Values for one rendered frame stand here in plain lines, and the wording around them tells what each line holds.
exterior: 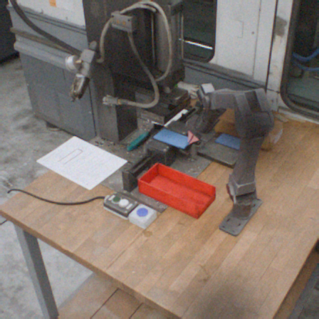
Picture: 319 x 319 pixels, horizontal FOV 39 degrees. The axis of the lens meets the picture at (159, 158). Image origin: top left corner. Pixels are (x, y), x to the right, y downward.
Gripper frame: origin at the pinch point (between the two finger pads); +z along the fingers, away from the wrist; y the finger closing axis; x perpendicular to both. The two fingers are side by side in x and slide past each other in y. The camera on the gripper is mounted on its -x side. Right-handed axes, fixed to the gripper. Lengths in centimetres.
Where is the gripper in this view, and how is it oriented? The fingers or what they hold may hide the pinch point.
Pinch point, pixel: (190, 141)
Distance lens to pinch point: 169.4
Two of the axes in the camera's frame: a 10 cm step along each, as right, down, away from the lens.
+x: -5.7, 4.8, -6.7
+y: -7.2, -6.8, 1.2
